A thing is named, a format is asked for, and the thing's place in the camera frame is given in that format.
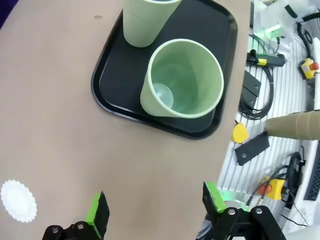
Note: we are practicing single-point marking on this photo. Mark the black tool with yellow label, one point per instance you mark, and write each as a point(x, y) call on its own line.
point(271, 60)

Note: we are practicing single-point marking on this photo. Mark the short black metal plate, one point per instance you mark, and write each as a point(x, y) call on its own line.
point(248, 98)
point(253, 81)

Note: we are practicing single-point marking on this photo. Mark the white scalloped paper coaster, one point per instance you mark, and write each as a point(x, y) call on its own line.
point(18, 200)

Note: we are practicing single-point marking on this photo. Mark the black plastic serving tray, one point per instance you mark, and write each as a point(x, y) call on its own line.
point(200, 37)

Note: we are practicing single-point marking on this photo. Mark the pale green plastic cup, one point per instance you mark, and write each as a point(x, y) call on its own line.
point(187, 70)
point(140, 25)

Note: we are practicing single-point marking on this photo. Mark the black keyboard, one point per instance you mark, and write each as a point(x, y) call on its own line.
point(314, 182)

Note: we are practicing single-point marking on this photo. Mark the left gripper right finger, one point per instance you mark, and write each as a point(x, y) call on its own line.
point(215, 200)

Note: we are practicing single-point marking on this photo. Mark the slotted aluminium base plate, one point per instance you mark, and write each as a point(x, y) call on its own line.
point(282, 100)

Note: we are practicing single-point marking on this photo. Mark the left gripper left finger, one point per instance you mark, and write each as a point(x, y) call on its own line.
point(97, 217)

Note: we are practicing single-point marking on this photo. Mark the brown cardboard tube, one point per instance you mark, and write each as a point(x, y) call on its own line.
point(295, 126)

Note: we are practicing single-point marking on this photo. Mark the yellow emergency stop box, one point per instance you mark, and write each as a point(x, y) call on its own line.
point(276, 188)
point(306, 67)

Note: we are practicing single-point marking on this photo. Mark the yellow round tag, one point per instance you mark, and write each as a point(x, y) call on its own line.
point(240, 133)

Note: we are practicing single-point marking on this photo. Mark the long black metal plate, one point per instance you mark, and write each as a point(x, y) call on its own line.
point(252, 150)

